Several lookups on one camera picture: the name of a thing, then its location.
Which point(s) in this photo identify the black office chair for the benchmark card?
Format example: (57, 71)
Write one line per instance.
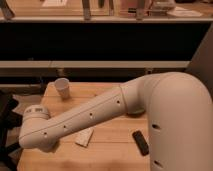
(8, 120)

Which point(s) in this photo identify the white sponge block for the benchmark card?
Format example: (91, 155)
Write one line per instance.
(83, 137)

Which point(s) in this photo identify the black remote control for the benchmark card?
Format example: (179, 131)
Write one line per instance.
(141, 142)

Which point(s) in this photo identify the green bowl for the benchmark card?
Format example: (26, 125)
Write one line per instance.
(136, 113)

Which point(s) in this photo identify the white paper cup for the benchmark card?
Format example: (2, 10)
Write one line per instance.
(62, 87)

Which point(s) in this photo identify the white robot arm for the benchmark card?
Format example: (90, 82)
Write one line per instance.
(180, 119)

